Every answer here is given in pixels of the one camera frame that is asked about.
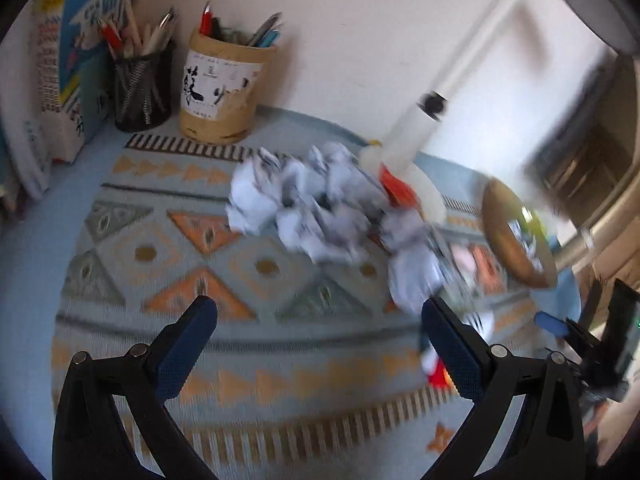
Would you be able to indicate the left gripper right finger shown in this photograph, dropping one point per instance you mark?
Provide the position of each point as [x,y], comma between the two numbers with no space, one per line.
[547,440]

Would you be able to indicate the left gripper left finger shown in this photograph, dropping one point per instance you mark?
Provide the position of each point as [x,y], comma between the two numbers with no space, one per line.
[90,440]

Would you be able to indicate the red white small toy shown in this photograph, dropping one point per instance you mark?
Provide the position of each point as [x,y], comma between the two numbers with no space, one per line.
[437,376]

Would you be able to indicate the blue illustrated book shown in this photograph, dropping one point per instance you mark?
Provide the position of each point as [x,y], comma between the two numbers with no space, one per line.
[73,71]

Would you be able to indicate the white desk lamp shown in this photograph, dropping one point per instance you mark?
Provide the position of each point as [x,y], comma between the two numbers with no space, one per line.
[614,22]

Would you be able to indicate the stack of books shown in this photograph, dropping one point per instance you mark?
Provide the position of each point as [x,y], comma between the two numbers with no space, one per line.
[20,119]

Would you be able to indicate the crumpled paper pile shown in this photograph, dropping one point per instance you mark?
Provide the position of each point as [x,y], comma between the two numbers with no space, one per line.
[325,207]

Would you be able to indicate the brown ribbed bowl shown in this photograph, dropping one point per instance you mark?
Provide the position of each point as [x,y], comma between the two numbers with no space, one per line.
[515,235]

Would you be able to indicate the bamboo pen holder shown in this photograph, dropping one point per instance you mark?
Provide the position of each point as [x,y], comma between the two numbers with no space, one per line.
[221,85]

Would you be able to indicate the patterned woven table mat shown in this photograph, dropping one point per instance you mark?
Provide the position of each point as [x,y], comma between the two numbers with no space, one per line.
[312,372]

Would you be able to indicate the black mesh pen holder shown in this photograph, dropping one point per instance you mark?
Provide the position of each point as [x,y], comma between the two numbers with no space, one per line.
[142,91]

